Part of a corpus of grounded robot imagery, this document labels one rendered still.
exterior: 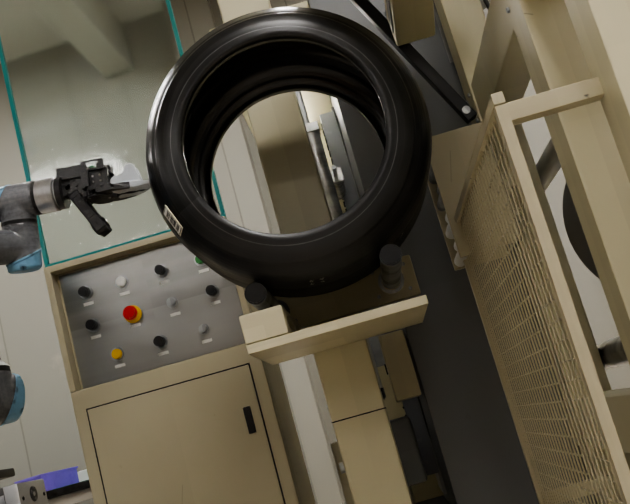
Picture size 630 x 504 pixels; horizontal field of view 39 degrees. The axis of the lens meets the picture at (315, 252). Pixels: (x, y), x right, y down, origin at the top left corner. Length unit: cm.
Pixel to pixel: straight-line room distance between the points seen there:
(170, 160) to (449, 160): 68
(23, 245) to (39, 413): 419
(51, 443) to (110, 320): 350
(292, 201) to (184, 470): 82
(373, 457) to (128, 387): 80
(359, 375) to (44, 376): 420
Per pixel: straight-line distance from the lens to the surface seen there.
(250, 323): 179
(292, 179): 221
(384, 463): 213
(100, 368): 267
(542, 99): 137
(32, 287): 624
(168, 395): 256
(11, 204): 203
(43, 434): 614
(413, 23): 219
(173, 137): 185
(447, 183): 213
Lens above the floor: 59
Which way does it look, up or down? 11 degrees up
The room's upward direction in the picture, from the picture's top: 16 degrees counter-clockwise
